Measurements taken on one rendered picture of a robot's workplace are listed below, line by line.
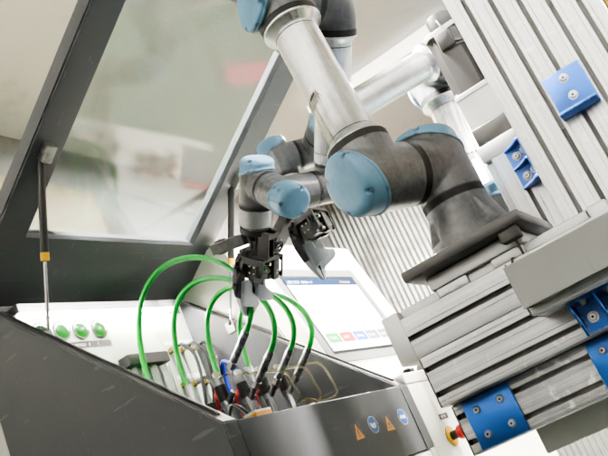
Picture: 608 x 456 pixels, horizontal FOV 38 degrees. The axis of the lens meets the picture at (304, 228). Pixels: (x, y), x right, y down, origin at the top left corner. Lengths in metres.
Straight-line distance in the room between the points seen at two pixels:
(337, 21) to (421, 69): 0.43
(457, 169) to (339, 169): 0.21
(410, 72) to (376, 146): 0.65
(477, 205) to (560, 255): 0.25
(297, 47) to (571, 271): 0.64
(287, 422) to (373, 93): 0.79
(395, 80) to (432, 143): 0.56
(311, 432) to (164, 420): 0.30
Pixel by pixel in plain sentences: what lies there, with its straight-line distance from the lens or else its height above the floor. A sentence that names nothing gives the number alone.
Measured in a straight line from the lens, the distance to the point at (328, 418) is 1.87.
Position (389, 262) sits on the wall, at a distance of 8.35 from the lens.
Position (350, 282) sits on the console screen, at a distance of 2.89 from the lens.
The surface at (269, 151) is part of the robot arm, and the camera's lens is 2.09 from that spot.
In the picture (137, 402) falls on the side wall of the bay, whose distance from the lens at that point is 1.75.
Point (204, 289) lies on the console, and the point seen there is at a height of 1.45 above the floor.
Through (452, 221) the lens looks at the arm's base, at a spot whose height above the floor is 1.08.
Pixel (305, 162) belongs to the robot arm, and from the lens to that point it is 2.11.
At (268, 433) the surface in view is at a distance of 1.70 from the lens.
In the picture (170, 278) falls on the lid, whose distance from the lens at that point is 2.50.
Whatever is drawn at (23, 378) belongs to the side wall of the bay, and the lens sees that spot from 2.00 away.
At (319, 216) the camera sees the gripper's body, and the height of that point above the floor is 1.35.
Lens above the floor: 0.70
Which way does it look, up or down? 18 degrees up
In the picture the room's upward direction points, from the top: 24 degrees counter-clockwise
